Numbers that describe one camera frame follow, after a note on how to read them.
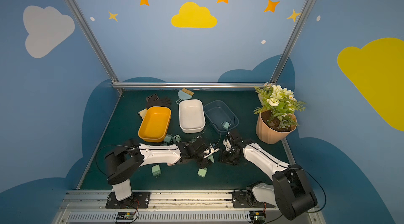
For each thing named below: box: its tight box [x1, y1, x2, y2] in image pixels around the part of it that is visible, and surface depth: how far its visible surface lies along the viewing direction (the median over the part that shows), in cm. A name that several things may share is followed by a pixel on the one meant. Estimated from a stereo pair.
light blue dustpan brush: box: [175, 87, 195, 105], surface depth 122 cm
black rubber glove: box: [145, 93, 171, 109], surface depth 116 cm
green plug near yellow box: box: [172, 134, 182, 144], surface depth 97 cm
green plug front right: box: [197, 167, 208, 178], surface depth 83 cm
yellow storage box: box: [137, 106, 172, 144], surface depth 104 cm
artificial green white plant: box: [253, 82, 307, 129], surface depth 78 cm
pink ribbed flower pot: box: [255, 112, 298, 145], surface depth 86 cm
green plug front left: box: [151, 164, 161, 178], surface depth 83 cm
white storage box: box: [178, 98, 207, 134], surface depth 109 cm
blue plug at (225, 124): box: [220, 120, 230, 130], surface depth 101 cm
